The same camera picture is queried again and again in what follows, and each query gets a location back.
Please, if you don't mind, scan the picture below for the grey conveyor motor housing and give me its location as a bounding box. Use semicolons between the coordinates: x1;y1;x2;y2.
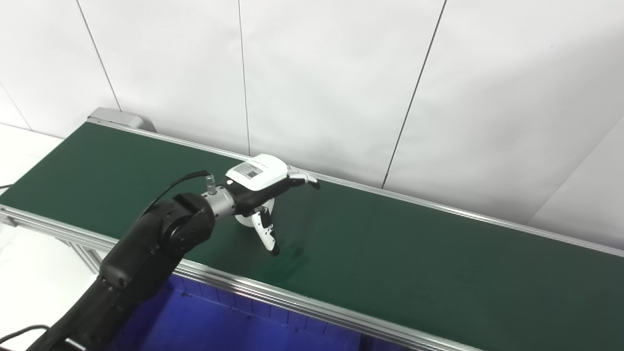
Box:
87;107;157;134

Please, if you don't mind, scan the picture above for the green conveyor belt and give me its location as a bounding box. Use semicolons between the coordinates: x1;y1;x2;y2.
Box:
0;122;624;351
0;117;624;351

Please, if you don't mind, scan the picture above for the white plastic part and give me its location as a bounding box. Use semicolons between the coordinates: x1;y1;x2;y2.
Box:
234;197;276;229

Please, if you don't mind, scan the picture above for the blue plastic bin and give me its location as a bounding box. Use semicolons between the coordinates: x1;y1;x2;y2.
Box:
104;275;408;351

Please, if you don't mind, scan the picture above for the aluminium conveyor leg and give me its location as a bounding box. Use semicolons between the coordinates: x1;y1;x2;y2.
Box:
62;239;106;274

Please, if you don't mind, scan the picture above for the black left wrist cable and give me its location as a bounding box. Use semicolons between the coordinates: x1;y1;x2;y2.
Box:
140;170;218;217

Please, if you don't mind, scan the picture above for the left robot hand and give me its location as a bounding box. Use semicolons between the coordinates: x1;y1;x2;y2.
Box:
225;154;321;257

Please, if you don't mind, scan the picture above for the black floor cable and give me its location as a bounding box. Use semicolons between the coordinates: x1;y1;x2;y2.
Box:
0;324;50;345

